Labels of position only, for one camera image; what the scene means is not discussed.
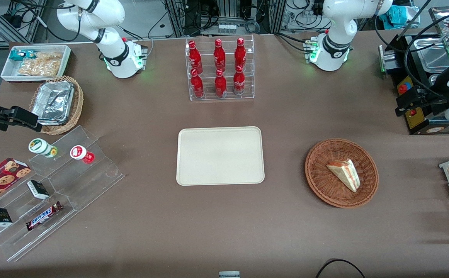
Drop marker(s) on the green label white-lid bottle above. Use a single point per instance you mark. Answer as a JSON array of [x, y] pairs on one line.
[[39, 146]]

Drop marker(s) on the white rectangular snack bin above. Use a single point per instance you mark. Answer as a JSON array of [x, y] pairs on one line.
[[10, 73]]

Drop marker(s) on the clear acrylic tiered stand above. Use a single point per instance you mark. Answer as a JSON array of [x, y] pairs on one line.
[[89, 181]]

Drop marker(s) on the aluminium frame rack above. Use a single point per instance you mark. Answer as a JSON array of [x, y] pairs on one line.
[[176, 15]]

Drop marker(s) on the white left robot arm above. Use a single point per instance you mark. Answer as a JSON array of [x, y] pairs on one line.
[[334, 23]]

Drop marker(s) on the clear acrylic bottle rack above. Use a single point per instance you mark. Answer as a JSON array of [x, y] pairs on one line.
[[230, 96]]

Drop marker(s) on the beige plastic serving tray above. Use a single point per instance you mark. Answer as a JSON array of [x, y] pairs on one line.
[[220, 156]]

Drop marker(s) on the small grey device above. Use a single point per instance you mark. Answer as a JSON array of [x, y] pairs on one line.
[[229, 274]]

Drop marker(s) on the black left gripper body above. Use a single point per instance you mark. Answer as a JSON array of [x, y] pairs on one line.
[[432, 97]]

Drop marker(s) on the red emergency stop button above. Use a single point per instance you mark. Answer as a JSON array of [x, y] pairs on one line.
[[402, 88]]

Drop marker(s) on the light tan wicker basket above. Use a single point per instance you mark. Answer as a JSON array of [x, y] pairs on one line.
[[78, 104]]

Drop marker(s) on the teal snack packet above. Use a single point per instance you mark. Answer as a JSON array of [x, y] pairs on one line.
[[17, 55]]

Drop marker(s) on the triangular sandwich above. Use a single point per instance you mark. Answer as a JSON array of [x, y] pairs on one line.
[[346, 173]]

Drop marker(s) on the red label white-lid bottle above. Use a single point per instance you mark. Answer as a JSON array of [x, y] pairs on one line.
[[79, 152]]

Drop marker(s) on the white power strip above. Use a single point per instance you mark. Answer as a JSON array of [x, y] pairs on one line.
[[227, 28]]

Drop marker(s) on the Snickers chocolate bar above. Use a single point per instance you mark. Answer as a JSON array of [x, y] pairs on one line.
[[43, 217]]

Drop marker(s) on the black food warmer cabinet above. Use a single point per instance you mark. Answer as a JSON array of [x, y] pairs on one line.
[[421, 123]]

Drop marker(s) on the red cola bottle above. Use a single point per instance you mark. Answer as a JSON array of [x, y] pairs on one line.
[[197, 87], [240, 56], [239, 83], [219, 56], [194, 58], [220, 85]]

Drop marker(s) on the clear bag of crackers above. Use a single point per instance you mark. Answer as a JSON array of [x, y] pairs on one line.
[[41, 66]]

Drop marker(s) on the brown round wicker basket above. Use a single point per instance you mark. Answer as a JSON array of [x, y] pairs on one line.
[[321, 181]]

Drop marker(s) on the stack of foil containers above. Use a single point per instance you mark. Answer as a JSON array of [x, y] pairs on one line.
[[52, 102]]

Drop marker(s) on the red cookie box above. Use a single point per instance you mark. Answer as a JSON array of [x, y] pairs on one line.
[[0, 179]]

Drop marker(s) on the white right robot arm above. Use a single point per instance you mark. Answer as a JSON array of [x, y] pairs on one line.
[[93, 19]]

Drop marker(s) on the stainless steel pan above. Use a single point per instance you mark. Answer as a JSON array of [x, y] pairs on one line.
[[437, 79], [435, 60]]

